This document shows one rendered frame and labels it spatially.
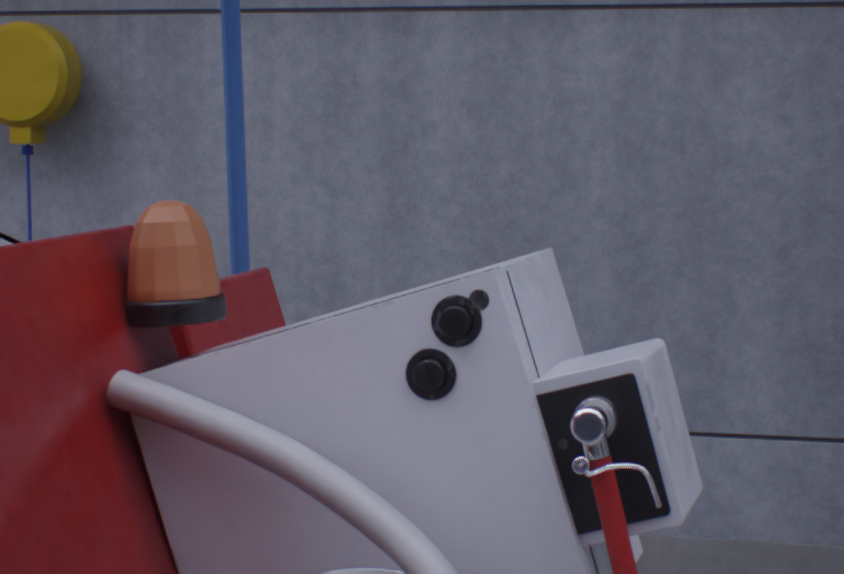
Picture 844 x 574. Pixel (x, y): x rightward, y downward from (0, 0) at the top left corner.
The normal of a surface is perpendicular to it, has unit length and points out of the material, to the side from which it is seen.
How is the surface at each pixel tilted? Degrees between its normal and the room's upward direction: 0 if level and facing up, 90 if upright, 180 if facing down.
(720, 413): 90
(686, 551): 90
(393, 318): 90
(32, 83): 90
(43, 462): 70
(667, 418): 74
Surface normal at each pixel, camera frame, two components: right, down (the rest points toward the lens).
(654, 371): 0.93, -0.25
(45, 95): -0.26, 0.08
